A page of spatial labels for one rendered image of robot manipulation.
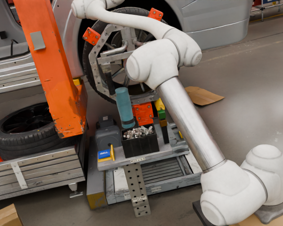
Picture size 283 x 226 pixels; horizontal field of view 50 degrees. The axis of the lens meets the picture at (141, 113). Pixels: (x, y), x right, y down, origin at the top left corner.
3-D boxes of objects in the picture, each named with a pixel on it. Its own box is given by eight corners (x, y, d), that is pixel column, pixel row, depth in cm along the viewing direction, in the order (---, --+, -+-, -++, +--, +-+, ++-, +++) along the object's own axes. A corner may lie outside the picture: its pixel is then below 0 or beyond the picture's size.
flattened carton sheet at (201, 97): (195, 86, 374) (195, 83, 373) (225, 98, 327) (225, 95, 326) (174, 93, 364) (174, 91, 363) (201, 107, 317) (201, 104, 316)
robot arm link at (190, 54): (182, 22, 133) (157, 30, 127) (211, 42, 123) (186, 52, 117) (178, 47, 142) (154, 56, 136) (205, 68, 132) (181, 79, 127)
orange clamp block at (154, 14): (155, 25, 194) (161, 11, 191) (157, 27, 187) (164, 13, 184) (145, 21, 192) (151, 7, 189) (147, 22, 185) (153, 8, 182)
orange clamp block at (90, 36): (100, 34, 192) (88, 26, 189) (100, 36, 185) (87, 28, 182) (95, 44, 194) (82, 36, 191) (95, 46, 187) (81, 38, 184)
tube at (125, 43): (128, 45, 190) (125, 28, 186) (131, 52, 172) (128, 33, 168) (100, 51, 189) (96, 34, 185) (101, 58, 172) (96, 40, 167)
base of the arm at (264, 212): (308, 203, 125) (309, 193, 123) (264, 225, 120) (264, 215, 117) (275, 180, 141) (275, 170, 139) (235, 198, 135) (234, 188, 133)
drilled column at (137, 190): (148, 203, 201) (136, 149, 184) (151, 214, 192) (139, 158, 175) (134, 207, 201) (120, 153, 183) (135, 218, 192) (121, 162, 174)
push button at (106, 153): (110, 151, 180) (109, 148, 179) (110, 158, 174) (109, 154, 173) (98, 154, 180) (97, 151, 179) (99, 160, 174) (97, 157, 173)
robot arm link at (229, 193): (276, 203, 110) (235, 237, 101) (247, 206, 125) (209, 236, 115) (170, 28, 121) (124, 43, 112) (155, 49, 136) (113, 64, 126)
